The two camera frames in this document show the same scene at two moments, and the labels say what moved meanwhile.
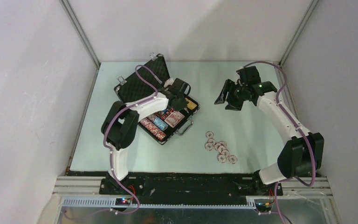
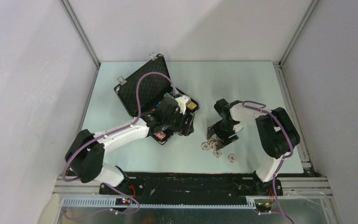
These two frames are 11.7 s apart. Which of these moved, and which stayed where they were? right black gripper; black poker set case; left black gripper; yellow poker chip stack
Moved: right black gripper; left black gripper
Stayed: yellow poker chip stack; black poker set case
